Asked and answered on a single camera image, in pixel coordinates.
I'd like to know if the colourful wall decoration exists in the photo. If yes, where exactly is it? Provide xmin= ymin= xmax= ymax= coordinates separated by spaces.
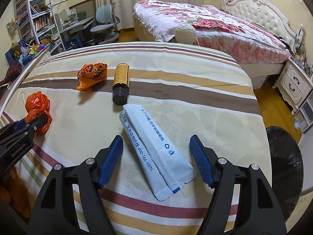
xmin=6 ymin=15 xmax=25 ymax=36

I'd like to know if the brown bottle with gold label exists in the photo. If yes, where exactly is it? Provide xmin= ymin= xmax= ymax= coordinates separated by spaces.
xmin=112 ymin=63 xmax=130 ymax=106

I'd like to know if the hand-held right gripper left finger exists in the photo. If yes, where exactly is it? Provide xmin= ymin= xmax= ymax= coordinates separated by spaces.
xmin=28 ymin=135 xmax=124 ymax=235

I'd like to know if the white tufted headboard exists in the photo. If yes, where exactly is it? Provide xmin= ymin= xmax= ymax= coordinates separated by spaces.
xmin=221 ymin=0 xmax=305 ymax=44

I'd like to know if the orange fuzzy cloth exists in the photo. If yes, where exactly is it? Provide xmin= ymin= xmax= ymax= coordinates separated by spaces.
xmin=0 ymin=166 xmax=31 ymax=217

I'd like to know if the orange plastic bag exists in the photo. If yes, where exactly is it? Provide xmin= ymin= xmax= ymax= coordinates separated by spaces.
xmin=25 ymin=91 xmax=53 ymax=136

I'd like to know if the white printed packet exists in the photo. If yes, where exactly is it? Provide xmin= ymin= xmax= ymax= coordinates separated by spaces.
xmin=119 ymin=103 xmax=197 ymax=202

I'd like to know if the white bed frame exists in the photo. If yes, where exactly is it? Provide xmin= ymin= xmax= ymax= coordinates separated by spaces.
xmin=238 ymin=61 xmax=286 ymax=90

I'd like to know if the grey study desk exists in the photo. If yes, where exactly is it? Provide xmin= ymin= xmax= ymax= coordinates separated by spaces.
xmin=55 ymin=16 xmax=96 ymax=49

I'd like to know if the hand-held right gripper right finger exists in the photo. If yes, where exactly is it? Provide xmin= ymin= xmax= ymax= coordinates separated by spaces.
xmin=189 ymin=134 xmax=287 ymax=235

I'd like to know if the striped bed sheet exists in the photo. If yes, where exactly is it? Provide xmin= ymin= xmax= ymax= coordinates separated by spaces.
xmin=0 ymin=43 xmax=272 ymax=235

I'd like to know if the white nightstand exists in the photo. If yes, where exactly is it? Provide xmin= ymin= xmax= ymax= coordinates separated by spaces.
xmin=273 ymin=57 xmax=312 ymax=114

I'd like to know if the white ribbed ball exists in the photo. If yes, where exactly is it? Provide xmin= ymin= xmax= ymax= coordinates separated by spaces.
xmin=175 ymin=23 xmax=197 ymax=44

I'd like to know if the orange patterned crumpled wrapper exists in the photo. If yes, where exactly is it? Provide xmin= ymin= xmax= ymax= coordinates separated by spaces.
xmin=76 ymin=63 xmax=108 ymax=92

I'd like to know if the group of small bottles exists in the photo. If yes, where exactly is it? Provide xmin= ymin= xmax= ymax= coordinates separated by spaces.
xmin=290 ymin=28 xmax=313 ymax=71

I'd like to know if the pile of colourful toys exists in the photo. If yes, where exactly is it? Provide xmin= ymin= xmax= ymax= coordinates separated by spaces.
xmin=26 ymin=43 xmax=48 ymax=57

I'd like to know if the white bookshelf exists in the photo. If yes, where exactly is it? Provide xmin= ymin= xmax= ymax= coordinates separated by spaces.
xmin=13 ymin=0 xmax=64 ymax=52

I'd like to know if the blue plastic crate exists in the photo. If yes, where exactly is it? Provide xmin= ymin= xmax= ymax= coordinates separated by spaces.
xmin=5 ymin=39 xmax=26 ymax=65

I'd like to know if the maroon fuzzy cloth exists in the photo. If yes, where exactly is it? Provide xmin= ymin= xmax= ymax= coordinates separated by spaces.
xmin=0 ymin=61 xmax=22 ymax=86

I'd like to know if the black trash bag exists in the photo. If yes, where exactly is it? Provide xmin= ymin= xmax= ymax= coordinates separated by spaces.
xmin=265 ymin=126 xmax=304 ymax=222

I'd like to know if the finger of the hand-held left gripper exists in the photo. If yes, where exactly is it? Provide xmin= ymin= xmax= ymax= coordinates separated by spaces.
xmin=13 ymin=119 xmax=32 ymax=131
xmin=26 ymin=113 xmax=49 ymax=136

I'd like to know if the blue plastic stool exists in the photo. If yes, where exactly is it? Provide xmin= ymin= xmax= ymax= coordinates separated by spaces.
xmin=67 ymin=38 xmax=82 ymax=49

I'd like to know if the bed with floral cover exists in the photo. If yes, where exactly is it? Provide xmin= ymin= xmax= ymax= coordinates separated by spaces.
xmin=133 ymin=0 xmax=291 ymax=64

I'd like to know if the blue desk chair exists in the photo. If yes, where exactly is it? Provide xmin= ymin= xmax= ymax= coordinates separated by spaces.
xmin=90 ymin=2 xmax=121 ymax=46

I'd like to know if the plastic drawer unit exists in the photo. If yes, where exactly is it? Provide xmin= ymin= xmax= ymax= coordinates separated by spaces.
xmin=292 ymin=100 xmax=313 ymax=133

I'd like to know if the white bed rail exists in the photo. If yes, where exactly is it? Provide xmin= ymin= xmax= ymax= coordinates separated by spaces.
xmin=0 ymin=46 xmax=50 ymax=114

